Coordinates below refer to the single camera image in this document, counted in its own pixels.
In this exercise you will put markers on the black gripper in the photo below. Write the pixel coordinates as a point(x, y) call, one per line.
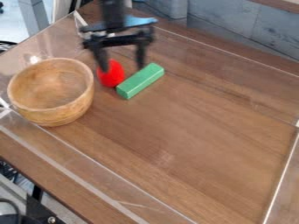
point(134, 31)

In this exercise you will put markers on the red fruit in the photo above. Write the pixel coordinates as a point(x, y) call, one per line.
point(114, 76)

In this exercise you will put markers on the wooden bowl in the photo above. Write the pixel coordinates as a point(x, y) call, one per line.
point(53, 91)

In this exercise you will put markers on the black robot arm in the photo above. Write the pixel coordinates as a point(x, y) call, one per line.
point(114, 11)

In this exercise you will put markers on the green rectangular block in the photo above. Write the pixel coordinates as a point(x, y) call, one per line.
point(141, 80)

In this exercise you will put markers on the black table clamp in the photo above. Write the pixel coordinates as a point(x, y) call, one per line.
point(38, 211)

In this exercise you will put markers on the clear acrylic corner bracket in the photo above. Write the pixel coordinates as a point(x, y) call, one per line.
point(81, 23)

